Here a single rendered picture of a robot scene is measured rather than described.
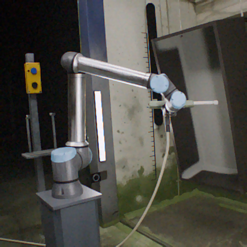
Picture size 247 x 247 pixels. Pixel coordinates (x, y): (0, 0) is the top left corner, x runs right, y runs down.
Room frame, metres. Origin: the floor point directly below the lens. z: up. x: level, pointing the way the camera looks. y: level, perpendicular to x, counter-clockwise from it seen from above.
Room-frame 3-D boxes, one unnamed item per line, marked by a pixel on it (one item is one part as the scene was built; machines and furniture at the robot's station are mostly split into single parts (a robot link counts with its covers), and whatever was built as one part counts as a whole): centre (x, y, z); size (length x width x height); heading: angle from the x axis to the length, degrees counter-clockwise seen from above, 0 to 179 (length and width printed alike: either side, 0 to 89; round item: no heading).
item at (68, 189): (1.63, 0.34, 0.69); 0.19 x 0.19 x 0.10
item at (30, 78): (2.38, 0.71, 1.42); 0.12 x 0.06 x 0.26; 123
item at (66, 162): (1.64, 0.34, 0.83); 0.17 x 0.15 x 0.18; 163
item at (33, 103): (2.42, 0.74, 0.82); 0.06 x 0.06 x 1.64; 33
